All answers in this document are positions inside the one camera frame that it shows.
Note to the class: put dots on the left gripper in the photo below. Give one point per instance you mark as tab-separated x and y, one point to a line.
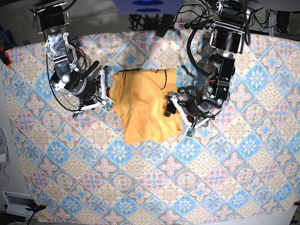
195	112

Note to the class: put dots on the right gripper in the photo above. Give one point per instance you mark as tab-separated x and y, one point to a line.
86	90

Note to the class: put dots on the yellow T-shirt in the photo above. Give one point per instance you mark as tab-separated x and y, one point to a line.
139	100

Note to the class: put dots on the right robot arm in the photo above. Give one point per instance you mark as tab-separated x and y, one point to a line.
69	79

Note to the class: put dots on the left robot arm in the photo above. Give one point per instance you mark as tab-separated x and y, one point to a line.
229	33

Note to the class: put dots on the white power strip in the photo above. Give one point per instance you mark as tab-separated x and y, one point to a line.
182	25

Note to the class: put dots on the patterned blue tablecloth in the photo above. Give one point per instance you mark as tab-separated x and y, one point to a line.
245	163

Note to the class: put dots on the red clamp left upper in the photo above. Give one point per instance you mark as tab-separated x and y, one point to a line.
4	57

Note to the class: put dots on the white box left lower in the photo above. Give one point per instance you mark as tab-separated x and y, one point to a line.
16	203

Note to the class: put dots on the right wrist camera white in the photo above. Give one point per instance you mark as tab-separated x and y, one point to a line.
107	104

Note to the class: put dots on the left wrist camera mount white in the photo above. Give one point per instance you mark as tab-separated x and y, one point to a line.
190	128

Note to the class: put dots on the grey camera mount plate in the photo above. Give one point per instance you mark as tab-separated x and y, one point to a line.
130	7

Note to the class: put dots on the black mount post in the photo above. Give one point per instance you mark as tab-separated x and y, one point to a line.
164	25

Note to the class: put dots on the blue handled tool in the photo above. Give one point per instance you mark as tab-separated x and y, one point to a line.
8	38

